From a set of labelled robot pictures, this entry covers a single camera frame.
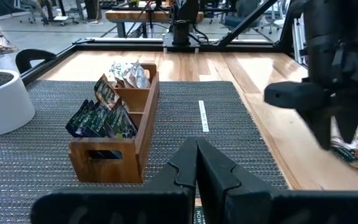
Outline snake plant in white pot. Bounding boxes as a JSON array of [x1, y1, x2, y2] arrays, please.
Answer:
[[0, 0, 36, 138]]

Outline white label strip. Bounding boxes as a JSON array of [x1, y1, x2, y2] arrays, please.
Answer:
[[198, 99, 210, 133]]

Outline wooden tea organizer tray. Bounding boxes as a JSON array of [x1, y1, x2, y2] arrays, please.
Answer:
[[68, 62, 160, 184]]

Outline black curved bracket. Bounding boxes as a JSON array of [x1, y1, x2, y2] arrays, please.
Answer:
[[14, 49, 58, 75]]

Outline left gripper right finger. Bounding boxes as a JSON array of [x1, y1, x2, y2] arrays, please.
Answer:
[[197, 138, 358, 224]]

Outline office chair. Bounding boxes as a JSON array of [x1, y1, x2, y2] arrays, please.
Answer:
[[17, 0, 52, 26], [222, 0, 260, 32]]

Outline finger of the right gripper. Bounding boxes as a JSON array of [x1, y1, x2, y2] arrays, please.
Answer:
[[334, 102, 358, 144], [296, 108, 334, 150]]

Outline black metal rig frame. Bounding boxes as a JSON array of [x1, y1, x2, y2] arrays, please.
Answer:
[[20, 0, 310, 86]]

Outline dark blue tea packet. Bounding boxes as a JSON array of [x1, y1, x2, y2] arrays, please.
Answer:
[[65, 99, 86, 138], [103, 96, 139, 140], [84, 102, 111, 138], [75, 100, 98, 138]]

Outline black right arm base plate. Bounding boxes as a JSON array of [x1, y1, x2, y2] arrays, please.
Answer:
[[162, 39, 201, 53]]

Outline silver aluminium post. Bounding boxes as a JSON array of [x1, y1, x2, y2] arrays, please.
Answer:
[[292, 12, 307, 66]]

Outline grey woven placemat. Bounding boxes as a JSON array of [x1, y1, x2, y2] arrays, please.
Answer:
[[0, 80, 290, 224]]

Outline wooden background table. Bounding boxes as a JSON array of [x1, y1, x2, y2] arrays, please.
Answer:
[[104, 8, 205, 38]]

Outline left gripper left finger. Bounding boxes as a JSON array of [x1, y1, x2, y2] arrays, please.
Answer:
[[31, 138, 198, 224]]

